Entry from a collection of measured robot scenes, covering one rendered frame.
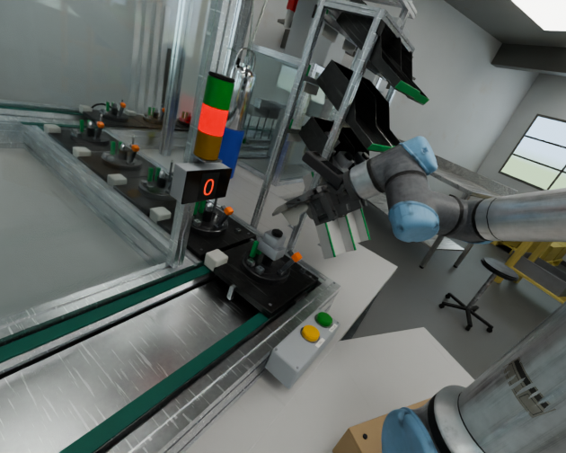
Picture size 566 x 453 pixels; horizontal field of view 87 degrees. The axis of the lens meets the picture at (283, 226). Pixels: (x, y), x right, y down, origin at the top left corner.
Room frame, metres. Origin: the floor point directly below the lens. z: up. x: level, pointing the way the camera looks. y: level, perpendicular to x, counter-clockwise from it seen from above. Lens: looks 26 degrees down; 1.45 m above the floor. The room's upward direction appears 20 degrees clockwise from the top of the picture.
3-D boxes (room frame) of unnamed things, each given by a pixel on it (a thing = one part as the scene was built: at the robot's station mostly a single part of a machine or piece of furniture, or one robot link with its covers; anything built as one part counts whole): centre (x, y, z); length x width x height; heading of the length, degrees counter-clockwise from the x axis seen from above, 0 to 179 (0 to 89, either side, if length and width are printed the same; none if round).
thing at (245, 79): (1.60, 0.44, 1.32); 0.14 x 0.14 x 0.38
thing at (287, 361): (0.53, -0.14, 0.93); 0.21 x 0.07 x 0.06; 153
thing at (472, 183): (4.33, -1.46, 0.58); 2.18 x 0.82 x 1.15; 34
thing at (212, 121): (0.59, 0.20, 1.34); 0.05 x 0.05 x 0.05
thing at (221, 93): (0.59, 0.20, 1.39); 0.05 x 0.05 x 0.05
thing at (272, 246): (0.71, 0.02, 1.06); 0.08 x 0.04 x 0.07; 63
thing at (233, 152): (1.60, 0.44, 1.00); 0.16 x 0.16 x 0.27
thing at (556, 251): (5.48, -4.42, 0.37); 1.26 x 0.90 x 0.74; 123
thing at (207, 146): (0.59, 0.20, 1.29); 0.05 x 0.05 x 0.05
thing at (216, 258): (0.66, 0.14, 0.97); 0.05 x 0.05 x 0.04; 63
